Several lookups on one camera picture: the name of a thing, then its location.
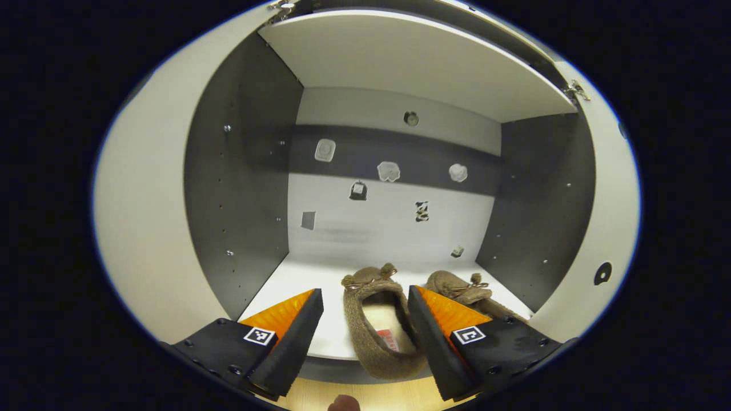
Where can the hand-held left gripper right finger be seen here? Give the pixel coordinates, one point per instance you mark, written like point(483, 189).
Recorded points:
point(437, 348)

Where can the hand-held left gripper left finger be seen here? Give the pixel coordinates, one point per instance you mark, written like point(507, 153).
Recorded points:
point(291, 348)

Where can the brown fuzzy shoe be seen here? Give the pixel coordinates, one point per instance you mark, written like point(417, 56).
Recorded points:
point(451, 282)
point(365, 342)

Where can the white shoe cabinet door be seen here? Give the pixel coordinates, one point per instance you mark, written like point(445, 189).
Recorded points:
point(143, 228)
point(611, 217)

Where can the white shoe cabinet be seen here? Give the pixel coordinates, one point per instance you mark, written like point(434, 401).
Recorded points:
point(400, 57)

